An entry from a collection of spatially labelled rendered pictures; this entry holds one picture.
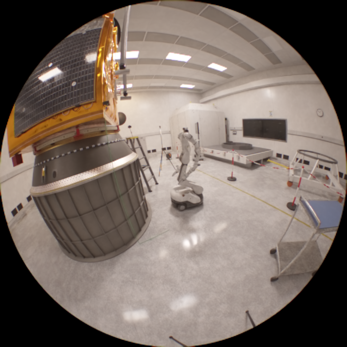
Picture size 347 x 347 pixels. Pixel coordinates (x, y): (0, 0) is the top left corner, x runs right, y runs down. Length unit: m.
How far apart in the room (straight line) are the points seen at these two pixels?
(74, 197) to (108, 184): 0.45
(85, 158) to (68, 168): 0.24
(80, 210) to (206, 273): 1.63
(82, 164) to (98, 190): 0.36
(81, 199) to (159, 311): 1.46
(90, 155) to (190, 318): 2.04
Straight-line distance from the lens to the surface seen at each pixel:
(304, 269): 1.80
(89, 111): 1.39
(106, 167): 1.47
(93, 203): 1.50
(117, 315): 1.64
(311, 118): 7.27
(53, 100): 1.61
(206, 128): 7.77
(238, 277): 1.64
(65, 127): 1.48
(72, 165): 1.49
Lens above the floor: 1.47
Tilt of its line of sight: 19 degrees down
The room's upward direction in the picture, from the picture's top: 6 degrees counter-clockwise
